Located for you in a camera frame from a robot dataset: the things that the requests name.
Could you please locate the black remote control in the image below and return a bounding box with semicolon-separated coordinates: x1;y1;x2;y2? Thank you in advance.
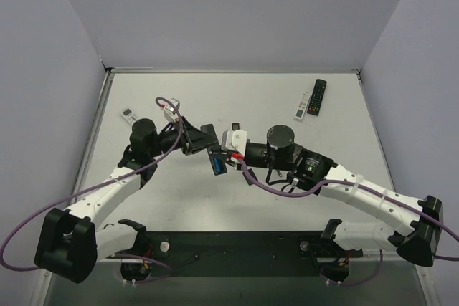
200;124;227;176

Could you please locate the blue AAA battery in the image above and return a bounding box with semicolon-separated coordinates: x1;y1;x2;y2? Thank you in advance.
211;158;227;176

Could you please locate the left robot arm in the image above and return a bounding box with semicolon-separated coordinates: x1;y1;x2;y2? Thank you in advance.
34;118;219;283

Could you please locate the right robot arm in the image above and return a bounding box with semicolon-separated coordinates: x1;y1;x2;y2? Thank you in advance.
221;125;443;267

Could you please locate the slim white remote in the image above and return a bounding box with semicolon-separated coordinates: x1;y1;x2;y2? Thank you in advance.
293;92;311;122

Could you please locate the white AC remote left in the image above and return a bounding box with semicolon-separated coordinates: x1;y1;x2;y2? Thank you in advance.
120;107;140;126

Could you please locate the black TV remote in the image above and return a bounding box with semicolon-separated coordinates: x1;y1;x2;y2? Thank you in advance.
307;79;327;116

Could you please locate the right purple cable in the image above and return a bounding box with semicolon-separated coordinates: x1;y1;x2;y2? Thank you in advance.
238;158;459;262

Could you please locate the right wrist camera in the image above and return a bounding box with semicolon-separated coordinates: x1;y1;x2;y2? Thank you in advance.
221;128;249;161

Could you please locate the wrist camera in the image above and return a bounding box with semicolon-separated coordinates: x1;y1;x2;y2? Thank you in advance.
155;97;181;123
221;128;249;161

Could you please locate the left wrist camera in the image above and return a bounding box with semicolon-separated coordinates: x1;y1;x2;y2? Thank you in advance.
155;97;181;123

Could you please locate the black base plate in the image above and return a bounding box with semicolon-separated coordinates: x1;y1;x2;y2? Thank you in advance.
120;230;351;287

